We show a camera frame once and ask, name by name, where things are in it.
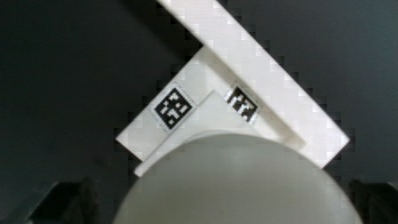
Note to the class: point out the white lamp bulb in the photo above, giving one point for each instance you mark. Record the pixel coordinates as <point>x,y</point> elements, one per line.
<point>234,180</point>

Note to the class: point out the white lamp base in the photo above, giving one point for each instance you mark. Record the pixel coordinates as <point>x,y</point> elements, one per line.
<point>202,106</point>

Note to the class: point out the white right rail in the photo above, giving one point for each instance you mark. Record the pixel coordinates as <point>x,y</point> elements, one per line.
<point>231,44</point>

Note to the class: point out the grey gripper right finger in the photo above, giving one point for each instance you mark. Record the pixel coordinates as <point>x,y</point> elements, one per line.
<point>391,201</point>

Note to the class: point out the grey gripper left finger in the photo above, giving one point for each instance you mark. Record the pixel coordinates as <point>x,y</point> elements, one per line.
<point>19,215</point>

